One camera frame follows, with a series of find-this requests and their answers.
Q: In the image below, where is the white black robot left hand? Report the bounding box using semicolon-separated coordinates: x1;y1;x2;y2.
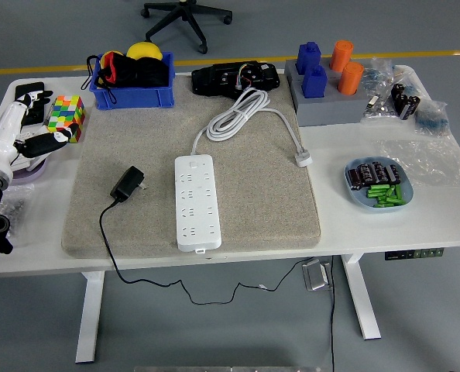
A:
0;90;80;171

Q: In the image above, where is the bag of black capacitors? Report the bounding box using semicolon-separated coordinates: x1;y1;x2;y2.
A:
390;82;421;122

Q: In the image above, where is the clear bag of metal parts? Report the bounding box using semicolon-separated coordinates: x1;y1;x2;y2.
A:
359;91;397;121

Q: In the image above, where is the black table control panel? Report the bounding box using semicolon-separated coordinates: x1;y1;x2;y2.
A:
383;246;445;261

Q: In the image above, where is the thin black adapter cord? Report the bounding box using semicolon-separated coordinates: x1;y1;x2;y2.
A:
98;197;320;305

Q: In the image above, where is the black electronic device with wires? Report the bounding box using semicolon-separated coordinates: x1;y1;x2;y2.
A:
191;60;280;97

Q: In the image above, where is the black red drawstring pouch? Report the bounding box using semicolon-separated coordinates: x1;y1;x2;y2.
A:
81;50;136;105

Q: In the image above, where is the white table leg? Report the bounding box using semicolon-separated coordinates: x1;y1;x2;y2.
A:
340;253;382;341
74;270;106;364

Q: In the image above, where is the multicolour puzzle cube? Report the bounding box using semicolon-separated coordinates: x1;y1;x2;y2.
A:
46;95;87;144

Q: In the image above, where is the black cloth pouch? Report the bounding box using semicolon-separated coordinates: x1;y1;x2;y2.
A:
132;57;170;88

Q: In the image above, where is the silver foot pedal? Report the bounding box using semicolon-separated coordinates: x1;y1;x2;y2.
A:
301;258;334;292

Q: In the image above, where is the light blue plate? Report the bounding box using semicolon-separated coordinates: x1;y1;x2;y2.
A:
343;156;414;213

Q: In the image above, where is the white power strip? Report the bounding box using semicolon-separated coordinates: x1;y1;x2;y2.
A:
174;153;222;255

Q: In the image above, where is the orange plastic cylinder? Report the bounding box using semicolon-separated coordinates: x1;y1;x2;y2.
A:
337;61;365;96
328;40;354;73

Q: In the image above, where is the black floor cable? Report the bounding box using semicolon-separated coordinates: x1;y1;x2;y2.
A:
328;255;338;372

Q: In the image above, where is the green batteries pile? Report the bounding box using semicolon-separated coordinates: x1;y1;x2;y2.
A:
365;184;404;208

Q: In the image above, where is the black office chair base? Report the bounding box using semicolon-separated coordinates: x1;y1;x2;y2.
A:
139;0;234;55

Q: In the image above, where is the clear bag of screws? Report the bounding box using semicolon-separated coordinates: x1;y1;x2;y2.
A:
0;184;36;239

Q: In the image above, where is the black plug adapter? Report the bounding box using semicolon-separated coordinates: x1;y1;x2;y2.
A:
109;165;146;202

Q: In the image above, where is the black smartphone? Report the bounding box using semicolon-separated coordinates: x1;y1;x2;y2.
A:
15;81;46;127

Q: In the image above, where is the purple tray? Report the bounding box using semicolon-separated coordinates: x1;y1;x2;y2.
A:
11;157;50;184

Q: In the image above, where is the grey block holder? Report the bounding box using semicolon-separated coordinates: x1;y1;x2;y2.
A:
283;57;366;128

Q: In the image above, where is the white power strip cord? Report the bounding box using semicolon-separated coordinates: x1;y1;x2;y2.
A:
191;87;313;168

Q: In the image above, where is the yellow ball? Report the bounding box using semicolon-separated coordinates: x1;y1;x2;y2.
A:
125;41;163;62

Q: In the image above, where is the black capacitor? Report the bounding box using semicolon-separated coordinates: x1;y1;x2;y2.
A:
369;162;388;183
347;168;366;191
356;164;375;184
383;164;402;185

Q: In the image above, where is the clear bag of blue parts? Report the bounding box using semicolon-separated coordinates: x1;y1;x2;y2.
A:
414;99;450;137
361;57;396;92

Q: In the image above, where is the blue plastic block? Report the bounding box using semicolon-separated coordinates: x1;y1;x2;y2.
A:
295;41;322;76
301;64;328;100

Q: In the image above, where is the grey-brown mat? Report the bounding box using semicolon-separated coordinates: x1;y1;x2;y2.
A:
61;73;322;260

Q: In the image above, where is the large clear plastic bag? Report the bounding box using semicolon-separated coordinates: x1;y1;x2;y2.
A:
371;135;460;189

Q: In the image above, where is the blue plastic bin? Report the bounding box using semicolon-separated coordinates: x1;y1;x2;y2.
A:
88;51;176;111

